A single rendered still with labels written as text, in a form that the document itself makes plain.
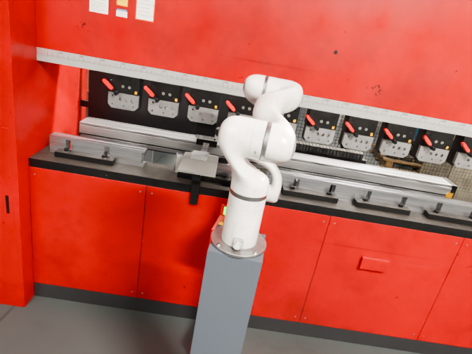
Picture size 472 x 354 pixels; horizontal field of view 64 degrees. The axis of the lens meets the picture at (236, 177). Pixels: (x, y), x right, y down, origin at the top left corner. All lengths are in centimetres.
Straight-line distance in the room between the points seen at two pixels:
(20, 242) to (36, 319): 45
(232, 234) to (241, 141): 31
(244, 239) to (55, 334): 142
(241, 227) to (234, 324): 37
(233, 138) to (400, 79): 114
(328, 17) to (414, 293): 158
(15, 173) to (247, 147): 131
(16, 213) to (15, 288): 48
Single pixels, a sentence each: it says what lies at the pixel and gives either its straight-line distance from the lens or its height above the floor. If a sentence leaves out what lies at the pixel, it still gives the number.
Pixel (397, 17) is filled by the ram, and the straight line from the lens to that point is 200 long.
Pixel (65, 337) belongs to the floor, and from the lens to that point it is 236.
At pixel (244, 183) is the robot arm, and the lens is 114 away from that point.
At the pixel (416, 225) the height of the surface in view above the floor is 86.
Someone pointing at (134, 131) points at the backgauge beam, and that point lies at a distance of 232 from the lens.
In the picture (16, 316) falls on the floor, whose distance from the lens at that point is 252.
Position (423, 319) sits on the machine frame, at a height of 26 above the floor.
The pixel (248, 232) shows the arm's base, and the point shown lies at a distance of 122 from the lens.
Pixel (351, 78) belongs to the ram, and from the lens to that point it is 197.
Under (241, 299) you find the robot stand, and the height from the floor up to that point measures 84.
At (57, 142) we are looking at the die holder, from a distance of 221.
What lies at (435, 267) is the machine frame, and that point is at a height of 62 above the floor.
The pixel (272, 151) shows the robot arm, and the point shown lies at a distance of 110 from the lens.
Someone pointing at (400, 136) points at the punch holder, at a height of 128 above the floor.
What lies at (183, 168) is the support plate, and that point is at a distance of 180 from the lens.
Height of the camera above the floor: 169
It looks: 22 degrees down
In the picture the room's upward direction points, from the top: 11 degrees clockwise
